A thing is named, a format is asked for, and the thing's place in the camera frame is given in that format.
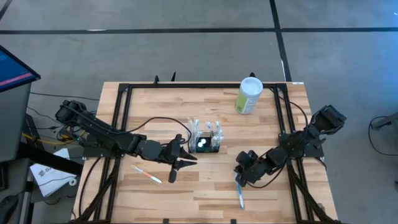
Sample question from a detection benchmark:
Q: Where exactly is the black camera cable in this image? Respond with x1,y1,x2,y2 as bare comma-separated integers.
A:
245,166,285,190
123,116,190,146

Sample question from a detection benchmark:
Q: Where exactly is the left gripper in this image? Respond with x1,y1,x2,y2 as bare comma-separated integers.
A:
160,142,198,184

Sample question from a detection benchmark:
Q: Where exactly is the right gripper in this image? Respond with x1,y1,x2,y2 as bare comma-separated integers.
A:
234,155,271,188

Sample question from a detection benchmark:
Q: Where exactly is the blue screen monitor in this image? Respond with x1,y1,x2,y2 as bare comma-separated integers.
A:
0,45,42,162

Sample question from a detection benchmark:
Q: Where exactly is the black aluminium table frame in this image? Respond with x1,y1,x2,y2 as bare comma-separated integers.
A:
71,72,340,224

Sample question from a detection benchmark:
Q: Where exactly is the wipes canister green label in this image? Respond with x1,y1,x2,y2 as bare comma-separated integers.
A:
234,77,264,115

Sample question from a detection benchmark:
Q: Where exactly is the black floor cable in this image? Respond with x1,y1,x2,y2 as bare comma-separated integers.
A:
29,91,100,101
368,115,398,156

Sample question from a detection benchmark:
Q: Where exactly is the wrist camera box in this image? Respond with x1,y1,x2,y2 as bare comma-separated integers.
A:
169,133,185,153
236,150,259,166

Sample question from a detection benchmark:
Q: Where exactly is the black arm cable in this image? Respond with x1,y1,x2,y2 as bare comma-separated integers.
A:
270,88,309,128

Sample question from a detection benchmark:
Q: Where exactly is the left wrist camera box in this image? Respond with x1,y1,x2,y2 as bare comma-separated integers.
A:
169,133,185,153

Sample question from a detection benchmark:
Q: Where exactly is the black desk beam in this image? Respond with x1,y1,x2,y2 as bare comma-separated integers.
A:
18,142,84,175

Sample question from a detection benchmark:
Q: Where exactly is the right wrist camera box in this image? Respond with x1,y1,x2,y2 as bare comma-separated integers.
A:
236,150,259,166

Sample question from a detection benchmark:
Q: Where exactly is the yellow cable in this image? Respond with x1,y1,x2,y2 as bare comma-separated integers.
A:
21,132,85,146

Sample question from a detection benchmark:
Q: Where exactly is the black wire caddy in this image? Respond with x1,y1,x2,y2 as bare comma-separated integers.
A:
187,132,221,154

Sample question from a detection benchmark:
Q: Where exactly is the white paper booklet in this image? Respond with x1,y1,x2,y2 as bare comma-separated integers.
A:
29,148,78,198

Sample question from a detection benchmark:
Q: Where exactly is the black computer mouse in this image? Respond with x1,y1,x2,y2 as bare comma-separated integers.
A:
0,195,19,224

